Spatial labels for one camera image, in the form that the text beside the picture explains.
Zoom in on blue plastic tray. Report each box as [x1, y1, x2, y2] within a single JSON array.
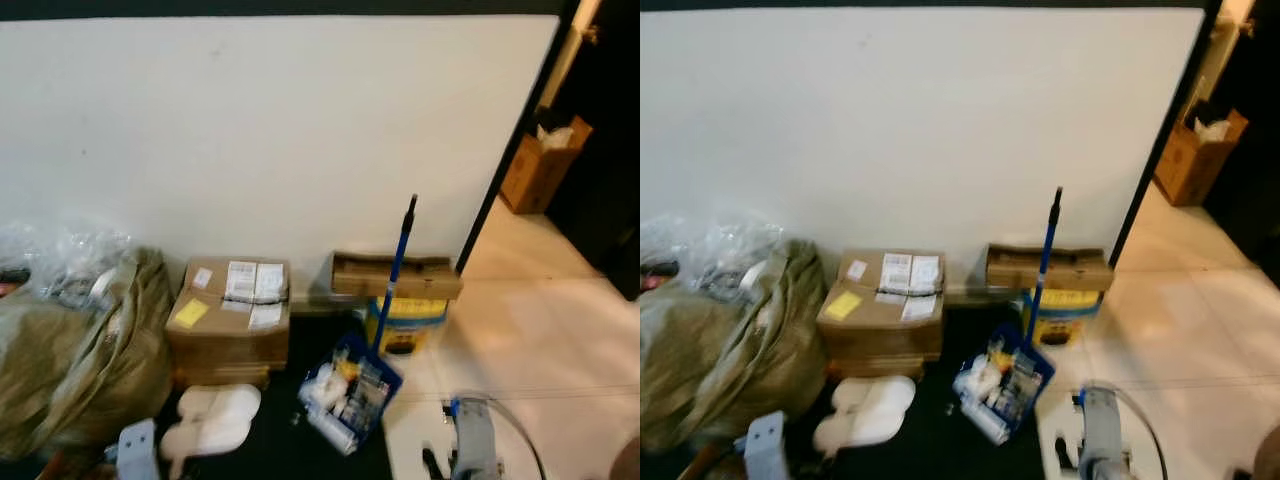
[[953, 323, 1056, 446], [298, 333, 404, 456]]

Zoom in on olive woven sack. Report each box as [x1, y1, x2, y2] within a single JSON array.
[[0, 248, 176, 461], [640, 240, 829, 453]]

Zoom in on brown box with shipping labels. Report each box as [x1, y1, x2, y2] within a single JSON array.
[[815, 250, 946, 379], [165, 258, 291, 389]]

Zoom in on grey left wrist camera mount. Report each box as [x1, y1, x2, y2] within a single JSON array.
[[742, 410, 789, 480], [118, 420, 161, 480]]

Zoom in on flat open cardboard box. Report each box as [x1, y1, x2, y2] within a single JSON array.
[[330, 252, 464, 301], [985, 245, 1114, 293]]

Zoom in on clear plastic bag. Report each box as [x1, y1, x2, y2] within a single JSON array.
[[640, 215, 791, 301], [0, 222, 136, 306]]

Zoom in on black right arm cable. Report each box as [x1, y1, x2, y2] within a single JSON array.
[[490, 400, 547, 480], [1120, 390, 1169, 480]]

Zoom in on white slipper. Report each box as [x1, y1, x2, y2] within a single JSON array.
[[160, 415, 253, 463], [812, 408, 906, 456], [833, 375, 917, 415], [180, 383, 263, 423]]

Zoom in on large dark floor carpet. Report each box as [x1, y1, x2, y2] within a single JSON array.
[[790, 308, 1051, 480], [100, 315, 396, 480]]

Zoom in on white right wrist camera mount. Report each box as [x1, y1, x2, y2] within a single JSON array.
[[450, 397, 501, 480], [1078, 387, 1131, 480]]

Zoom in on tall open cardboard box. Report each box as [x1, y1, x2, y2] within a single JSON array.
[[1153, 105, 1249, 208], [500, 115, 593, 216]]

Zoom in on yellow and blue bucket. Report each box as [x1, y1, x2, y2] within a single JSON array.
[[365, 297, 449, 356], [1022, 290, 1103, 349]]

